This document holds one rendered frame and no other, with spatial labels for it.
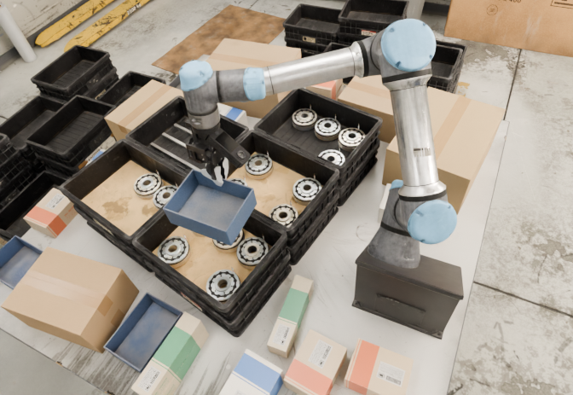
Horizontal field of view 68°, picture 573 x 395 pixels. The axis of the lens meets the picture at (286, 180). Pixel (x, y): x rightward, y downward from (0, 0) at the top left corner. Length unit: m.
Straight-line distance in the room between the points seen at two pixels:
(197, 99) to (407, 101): 0.49
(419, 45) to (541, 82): 2.62
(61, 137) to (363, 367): 2.01
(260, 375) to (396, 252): 0.50
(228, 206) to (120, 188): 0.61
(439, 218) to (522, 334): 1.31
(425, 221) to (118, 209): 1.08
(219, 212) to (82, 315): 0.52
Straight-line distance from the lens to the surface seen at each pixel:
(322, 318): 1.42
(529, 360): 2.28
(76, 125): 2.69
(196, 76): 0.98
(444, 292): 1.18
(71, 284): 1.52
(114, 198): 1.70
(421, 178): 1.07
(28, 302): 1.56
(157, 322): 1.52
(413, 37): 1.03
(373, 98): 1.83
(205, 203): 1.24
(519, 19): 3.85
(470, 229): 1.65
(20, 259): 1.89
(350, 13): 3.15
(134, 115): 1.96
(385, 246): 1.23
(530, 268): 2.50
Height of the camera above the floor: 2.02
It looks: 50 degrees down
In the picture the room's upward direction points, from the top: 8 degrees counter-clockwise
